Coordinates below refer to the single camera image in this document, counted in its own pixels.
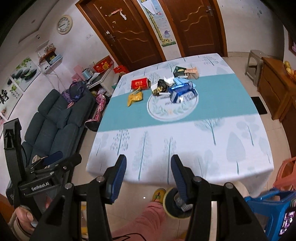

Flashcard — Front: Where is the yellow orange small packet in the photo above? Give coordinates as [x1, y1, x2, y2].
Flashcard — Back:
[127, 87, 143, 107]

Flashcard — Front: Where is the blue white wrapper bag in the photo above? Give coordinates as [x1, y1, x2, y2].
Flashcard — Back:
[168, 81, 198, 103]

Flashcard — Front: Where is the black yellow snack wrapper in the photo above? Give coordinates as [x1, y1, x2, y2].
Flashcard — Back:
[151, 79, 168, 96]

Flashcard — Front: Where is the dark green snack packet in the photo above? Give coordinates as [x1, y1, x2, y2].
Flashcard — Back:
[173, 66, 187, 77]

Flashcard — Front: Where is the yellow rim trash bin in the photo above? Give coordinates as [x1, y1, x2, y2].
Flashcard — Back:
[163, 187, 193, 219]

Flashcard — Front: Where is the person left hand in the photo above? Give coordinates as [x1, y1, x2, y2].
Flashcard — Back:
[8, 205, 38, 240]

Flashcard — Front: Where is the left yellow slipper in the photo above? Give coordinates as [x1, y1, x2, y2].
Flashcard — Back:
[152, 188, 166, 203]

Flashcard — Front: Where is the dark teal sofa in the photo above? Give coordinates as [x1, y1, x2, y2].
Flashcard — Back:
[22, 81, 95, 167]

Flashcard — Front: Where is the tree print tablecloth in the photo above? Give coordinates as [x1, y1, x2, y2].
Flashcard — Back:
[86, 53, 274, 197]

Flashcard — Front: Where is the white side table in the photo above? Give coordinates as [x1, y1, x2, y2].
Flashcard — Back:
[87, 68, 119, 97]

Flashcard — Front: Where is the blue plastic stool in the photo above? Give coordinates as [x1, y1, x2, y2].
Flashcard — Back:
[244, 188, 295, 240]

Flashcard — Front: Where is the red cigarette pack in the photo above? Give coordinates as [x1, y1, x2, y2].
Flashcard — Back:
[131, 77, 151, 90]

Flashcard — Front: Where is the red gift box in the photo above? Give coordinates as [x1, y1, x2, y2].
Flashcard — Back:
[93, 55, 114, 73]

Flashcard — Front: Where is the brown wooden cabinet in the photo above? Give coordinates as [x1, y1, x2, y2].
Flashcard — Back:
[257, 57, 295, 157]

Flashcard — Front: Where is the grey plastic stool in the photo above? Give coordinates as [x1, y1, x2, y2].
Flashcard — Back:
[245, 50, 269, 87]

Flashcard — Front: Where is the left brown wooden door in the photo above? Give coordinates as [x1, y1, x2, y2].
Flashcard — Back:
[76, 0, 166, 71]

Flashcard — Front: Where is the brown wooden door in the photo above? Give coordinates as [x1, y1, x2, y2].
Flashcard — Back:
[159, 0, 228, 57]
[76, 0, 166, 71]

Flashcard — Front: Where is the fruit bowl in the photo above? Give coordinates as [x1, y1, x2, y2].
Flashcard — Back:
[283, 61, 296, 80]

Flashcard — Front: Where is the right brown wooden door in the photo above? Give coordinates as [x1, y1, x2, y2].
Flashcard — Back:
[159, 0, 228, 57]

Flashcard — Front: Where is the giraffe height chart poster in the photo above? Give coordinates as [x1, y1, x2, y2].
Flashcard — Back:
[137, 0, 177, 48]

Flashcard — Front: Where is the round wall clock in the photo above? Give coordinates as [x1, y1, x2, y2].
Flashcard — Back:
[57, 15, 73, 35]

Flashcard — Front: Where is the wall niche pink ornament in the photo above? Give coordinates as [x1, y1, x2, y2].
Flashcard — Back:
[288, 33, 296, 55]

